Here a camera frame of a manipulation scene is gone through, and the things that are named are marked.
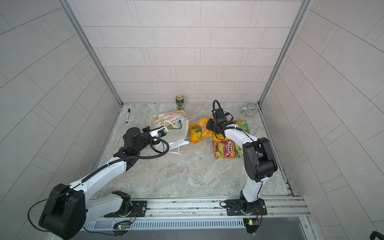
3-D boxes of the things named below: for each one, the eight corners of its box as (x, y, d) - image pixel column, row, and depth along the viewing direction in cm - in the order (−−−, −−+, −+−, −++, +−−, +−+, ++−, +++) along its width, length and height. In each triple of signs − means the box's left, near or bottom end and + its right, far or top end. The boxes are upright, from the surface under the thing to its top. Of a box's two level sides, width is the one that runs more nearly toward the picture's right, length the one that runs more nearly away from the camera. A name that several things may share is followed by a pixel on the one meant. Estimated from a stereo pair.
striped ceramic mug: (241, 118, 110) (244, 111, 104) (239, 109, 115) (241, 102, 110) (256, 118, 110) (259, 111, 104) (253, 109, 115) (256, 102, 110)
